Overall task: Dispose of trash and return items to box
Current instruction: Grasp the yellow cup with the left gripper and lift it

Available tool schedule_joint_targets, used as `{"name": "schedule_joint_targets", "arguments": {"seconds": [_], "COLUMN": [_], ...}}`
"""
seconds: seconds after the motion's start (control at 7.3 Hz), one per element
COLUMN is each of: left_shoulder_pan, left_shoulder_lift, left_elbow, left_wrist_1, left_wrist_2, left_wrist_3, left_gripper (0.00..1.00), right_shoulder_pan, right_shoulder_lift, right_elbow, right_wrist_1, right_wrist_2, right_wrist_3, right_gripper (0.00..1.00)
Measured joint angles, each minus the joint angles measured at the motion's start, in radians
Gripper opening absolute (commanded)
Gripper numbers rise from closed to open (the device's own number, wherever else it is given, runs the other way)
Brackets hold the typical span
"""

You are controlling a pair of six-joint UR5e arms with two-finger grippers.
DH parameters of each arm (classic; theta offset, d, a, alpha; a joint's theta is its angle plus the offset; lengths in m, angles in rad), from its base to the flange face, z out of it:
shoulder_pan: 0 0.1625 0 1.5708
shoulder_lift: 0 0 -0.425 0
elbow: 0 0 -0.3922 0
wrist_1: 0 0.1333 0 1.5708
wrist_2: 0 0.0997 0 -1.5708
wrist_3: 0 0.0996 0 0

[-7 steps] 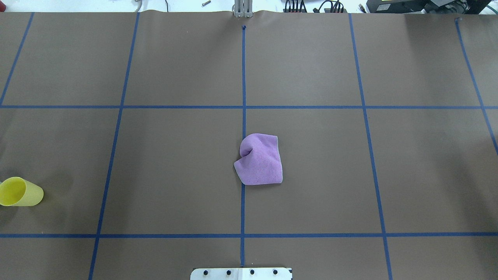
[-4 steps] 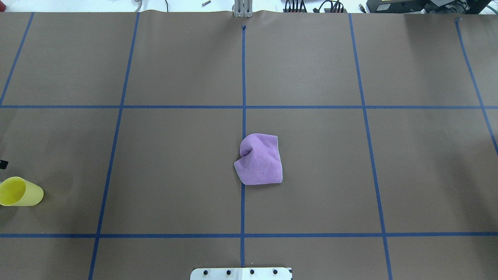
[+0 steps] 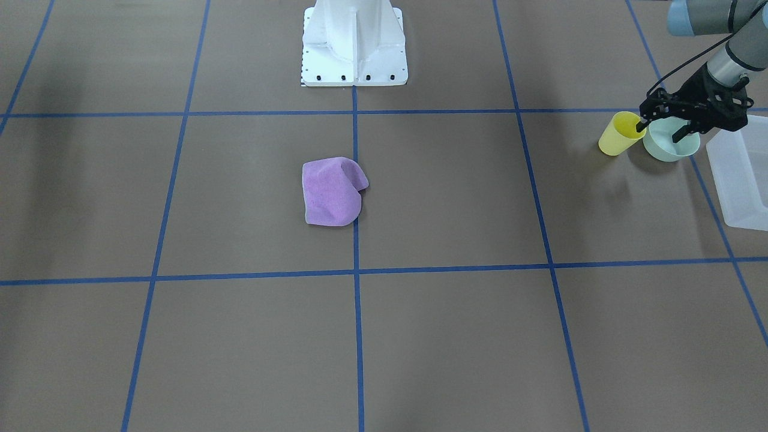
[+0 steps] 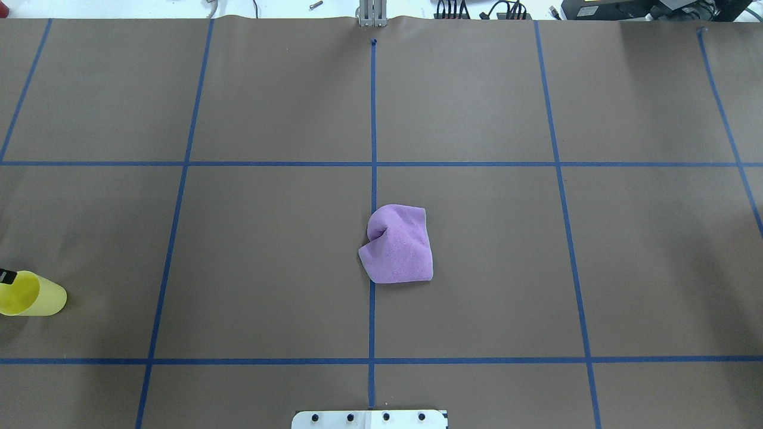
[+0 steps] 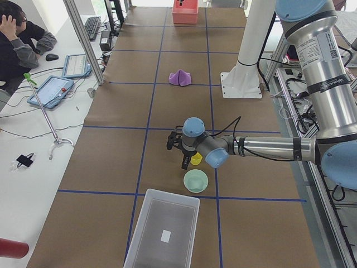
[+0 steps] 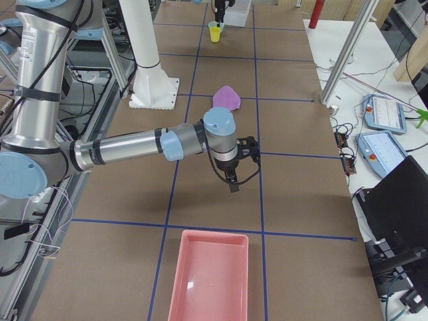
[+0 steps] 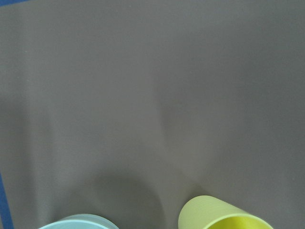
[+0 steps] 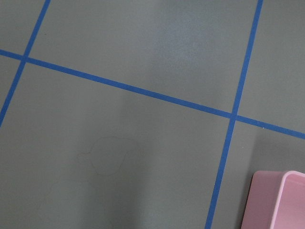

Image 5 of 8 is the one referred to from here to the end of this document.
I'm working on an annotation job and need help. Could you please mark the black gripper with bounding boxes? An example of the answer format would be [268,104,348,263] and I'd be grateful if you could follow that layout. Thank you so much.
[181,142,196,170]

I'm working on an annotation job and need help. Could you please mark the yellow plastic cup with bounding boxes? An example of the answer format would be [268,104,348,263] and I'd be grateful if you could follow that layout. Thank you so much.
[190,152,202,166]

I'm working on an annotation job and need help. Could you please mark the mint green bowl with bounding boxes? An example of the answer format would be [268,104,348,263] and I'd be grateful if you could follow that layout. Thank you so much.
[184,169,209,193]

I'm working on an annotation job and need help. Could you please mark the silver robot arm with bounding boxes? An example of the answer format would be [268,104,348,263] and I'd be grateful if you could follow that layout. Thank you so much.
[181,1,356,189]

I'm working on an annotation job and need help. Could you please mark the translucent plastic storage box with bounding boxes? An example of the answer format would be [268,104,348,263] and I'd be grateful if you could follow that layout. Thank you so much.
[124,189,200,267]

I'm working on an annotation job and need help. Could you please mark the white label sticker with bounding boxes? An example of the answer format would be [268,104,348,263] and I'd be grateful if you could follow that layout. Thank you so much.
[160,229,171,243]

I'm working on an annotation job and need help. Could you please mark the purple cloth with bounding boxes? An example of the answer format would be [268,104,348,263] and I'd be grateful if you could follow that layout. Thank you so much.
[168,69,192,87]

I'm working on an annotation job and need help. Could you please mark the black power adapter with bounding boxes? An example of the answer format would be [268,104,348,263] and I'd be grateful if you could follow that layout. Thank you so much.
[99,30,112,51]

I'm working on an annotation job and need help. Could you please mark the blue teach pendant far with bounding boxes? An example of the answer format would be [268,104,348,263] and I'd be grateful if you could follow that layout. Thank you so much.
[62,54,91,79]

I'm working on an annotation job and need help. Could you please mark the blue teach pendant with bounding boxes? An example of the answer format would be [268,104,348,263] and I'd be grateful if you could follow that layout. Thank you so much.
[26,75,74,109]
[62,54,91,79]

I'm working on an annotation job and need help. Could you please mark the pink plastic bin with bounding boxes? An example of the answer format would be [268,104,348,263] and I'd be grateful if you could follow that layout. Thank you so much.
[172,0,199,25]

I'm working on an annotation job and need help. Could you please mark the blue teach pendant near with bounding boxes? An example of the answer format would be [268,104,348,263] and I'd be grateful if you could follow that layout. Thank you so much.
[26,75,74,109]

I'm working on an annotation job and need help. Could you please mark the small black device on desk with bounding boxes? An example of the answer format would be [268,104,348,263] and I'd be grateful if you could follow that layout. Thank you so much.
[16,152,35,168]

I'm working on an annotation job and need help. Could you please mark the black keyboard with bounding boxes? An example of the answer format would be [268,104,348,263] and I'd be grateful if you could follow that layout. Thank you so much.
[84,16,101,41]

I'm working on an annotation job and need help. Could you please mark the black computer mouse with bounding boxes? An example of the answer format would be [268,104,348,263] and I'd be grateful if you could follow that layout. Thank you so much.
[45,53,59,61]

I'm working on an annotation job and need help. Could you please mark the metal reacher grabber stick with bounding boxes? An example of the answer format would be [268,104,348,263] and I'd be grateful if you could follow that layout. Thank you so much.
[23,73,75,160]

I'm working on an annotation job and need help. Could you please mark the red cylinder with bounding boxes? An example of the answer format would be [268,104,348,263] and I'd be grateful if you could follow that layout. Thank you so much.
[0,238,29,259]

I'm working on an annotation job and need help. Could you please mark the seated person in black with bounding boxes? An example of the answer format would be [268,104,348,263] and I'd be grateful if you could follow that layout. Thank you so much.
[1,1,57,95]

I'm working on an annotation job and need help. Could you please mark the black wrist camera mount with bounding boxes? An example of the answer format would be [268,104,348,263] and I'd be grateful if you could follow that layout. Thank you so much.
[166,125,183,150]

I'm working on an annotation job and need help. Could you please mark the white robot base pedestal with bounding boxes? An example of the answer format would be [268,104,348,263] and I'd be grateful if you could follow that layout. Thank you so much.
[220,0,276,99]

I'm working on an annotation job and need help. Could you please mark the aluminium frame post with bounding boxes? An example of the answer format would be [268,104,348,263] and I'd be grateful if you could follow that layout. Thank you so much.
[63,0,104,85]

